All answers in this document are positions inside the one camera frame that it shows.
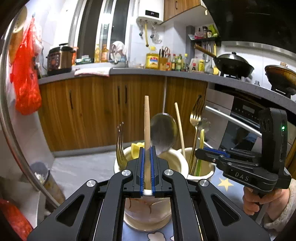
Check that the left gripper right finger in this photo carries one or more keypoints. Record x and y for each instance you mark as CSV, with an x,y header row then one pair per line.
x,y
200,211

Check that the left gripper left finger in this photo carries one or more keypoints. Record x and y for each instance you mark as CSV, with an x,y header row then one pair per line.
x,y
95,211

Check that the silver metal spoon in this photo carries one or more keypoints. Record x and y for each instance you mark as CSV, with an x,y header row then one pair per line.
x,y
163,132

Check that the wooden chopstick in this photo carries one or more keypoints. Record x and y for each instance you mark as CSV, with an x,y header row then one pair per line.
x,y
147,144
180,129

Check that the person's right hand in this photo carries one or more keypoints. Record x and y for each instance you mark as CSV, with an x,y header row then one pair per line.
x,y
276,201

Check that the blue cartoon cloth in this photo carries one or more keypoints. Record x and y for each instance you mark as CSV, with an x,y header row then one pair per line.
x,y
164,233

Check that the cream floral ceramic utensil holder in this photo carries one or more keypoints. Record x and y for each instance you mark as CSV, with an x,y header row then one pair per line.
x,y
159,185

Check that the stainless steel oven front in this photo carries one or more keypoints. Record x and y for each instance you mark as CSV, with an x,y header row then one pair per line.
x,y
234,120

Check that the gold fork left compartment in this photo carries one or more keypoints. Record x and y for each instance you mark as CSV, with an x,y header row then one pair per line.
x,y
120,156

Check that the grey trash bin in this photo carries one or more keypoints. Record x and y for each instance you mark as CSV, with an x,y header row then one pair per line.
x,y
43,174

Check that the orange red bag lower left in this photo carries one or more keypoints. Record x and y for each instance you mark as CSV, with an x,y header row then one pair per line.
x,y
18,225

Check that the gold fork in holder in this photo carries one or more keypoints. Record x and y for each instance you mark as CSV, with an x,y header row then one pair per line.
x,y
195,118

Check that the brown wok on stove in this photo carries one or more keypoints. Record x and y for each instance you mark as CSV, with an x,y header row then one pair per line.
x,y
281,78

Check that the wooden chopstick in holder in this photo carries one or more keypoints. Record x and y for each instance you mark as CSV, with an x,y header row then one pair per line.
x,y
180,129

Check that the white towel on counter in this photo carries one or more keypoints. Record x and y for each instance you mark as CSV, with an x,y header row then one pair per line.
x,y
100,71

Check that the wooden knife block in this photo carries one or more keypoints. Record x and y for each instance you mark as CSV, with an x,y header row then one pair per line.
x,y
164,59

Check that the red plastic bag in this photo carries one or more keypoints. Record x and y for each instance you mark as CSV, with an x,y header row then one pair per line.
x,y
24,74

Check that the yellow cooking oil bottle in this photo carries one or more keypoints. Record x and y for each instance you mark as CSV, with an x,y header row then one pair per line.
x,y
152,58

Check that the black electric pressure cooker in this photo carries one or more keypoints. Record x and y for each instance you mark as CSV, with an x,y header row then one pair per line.
x,y
59,60

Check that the white water heater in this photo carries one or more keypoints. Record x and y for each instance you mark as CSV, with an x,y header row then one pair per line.
x,y
151,11

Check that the black wok with handle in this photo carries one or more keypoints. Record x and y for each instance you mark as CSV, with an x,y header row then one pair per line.
x,y
229,64

